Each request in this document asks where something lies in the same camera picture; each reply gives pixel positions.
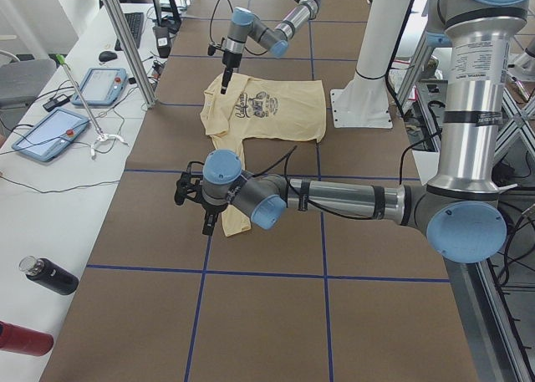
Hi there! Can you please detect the black power adapter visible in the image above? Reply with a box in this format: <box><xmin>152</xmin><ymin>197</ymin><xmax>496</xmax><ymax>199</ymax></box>
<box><xmin>43</xmin><ymin>94</ymin><xmax>71</xmax><ymax>112</ymax></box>

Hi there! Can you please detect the blue teach pendant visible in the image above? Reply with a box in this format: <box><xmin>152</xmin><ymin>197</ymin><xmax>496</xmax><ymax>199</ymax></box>
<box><xmin>79</xmin><ymin>67</ymin><xmax>128</xmax><ymax>107</ymax></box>
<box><xmin>12</xmin><ymin>108</ymin><xmax>89</xmax><ymax>162</ymax></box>

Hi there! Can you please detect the white reacher grabber stick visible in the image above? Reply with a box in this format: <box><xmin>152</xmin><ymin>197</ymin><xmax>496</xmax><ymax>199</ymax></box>
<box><xmin>55</xmin><ymin>53</ymin><xmax>128</xmax><ymax>160</ymax></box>

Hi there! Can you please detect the blue teach pendant near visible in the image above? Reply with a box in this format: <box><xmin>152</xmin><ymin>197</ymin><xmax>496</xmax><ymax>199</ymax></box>
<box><xmin>12</xmin><ymin>108</ymin><xmax>89</xmax><ymax>162</ymax></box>

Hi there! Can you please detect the beige long-sleeve printed shirt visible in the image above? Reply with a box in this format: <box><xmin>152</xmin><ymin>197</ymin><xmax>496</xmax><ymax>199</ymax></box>
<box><xmin>200</xmin><ymin>74</ymin><xmax>326</xmax><ymax>237</ymax></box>

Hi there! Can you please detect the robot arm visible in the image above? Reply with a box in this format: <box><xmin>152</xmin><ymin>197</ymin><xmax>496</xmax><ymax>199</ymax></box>
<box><xmin>196</xmin><ymin>0</ymin><xmax>529</xmax><ymax>263</ymax></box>
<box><xmin>213</xmin><ymin>0</ymin><xmax>321</xmax><ymax>94</ymax></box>

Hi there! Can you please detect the red bottle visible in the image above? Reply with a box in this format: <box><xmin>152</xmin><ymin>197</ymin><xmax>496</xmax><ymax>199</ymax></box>
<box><xmin>1</xmin><ymin>321</ymin><xmax>54</xmax><ymax>356</ymax></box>

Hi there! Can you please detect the blue teach pendant far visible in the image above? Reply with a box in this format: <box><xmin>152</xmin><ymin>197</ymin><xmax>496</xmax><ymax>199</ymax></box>
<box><xmin>79</xmin><ymin>67</ymin><xmax>128</xmax><ymax>107</ymax></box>

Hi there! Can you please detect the black keyboard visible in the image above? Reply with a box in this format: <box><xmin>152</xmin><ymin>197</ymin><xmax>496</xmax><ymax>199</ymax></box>
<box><xmin>124</xmin><ymin>12</ymin><xmax>145</xmax><ymax>48</ymax></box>

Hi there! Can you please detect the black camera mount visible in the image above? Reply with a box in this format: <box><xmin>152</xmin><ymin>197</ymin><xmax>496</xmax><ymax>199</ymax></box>
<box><xmin>207</xmin><ymin>43</ymin><xmax>225</xmax><ymax>56</ymax></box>
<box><xmin>174</xmin><ymin>171</ymin><xmax>203</xmax><ymax>206</ymax></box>

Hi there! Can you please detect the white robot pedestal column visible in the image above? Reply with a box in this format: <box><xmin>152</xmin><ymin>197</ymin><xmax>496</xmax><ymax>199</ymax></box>
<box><xmin>330</xmin><ymin>0</ymin><xmax>414</xmax><ymax>129</ymax></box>

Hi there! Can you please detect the black water bottle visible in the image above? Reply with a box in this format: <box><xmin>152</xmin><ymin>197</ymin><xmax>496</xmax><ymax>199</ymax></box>
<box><xmin>18</xmin><ymin>256</ymin><xmax>79</xmax><ymax>295</ymax></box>

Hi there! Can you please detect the grey aluminium frame post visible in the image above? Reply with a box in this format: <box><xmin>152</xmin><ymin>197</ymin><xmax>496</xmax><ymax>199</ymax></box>
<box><xmin>102</xmin><ymin>0</ymin><xmax>156</xmax><ymax>109</ymax></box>

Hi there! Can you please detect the black computer mouse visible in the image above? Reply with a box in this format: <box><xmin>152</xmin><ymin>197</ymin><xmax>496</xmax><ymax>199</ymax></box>
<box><xmin>98</xmin><ymin>51</ymin><xmax>118</xmax><ymax>63</ymax></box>

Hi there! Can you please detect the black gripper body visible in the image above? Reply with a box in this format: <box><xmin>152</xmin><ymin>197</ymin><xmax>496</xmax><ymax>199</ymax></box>
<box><xmin>202</xmin><ymin>200</ymin><xmax>228</xmax><ymax>216</ymax></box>
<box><xmin>222</xmin><ymin>50</ymin><xmax>242</xmax><ymax>70</ymax></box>

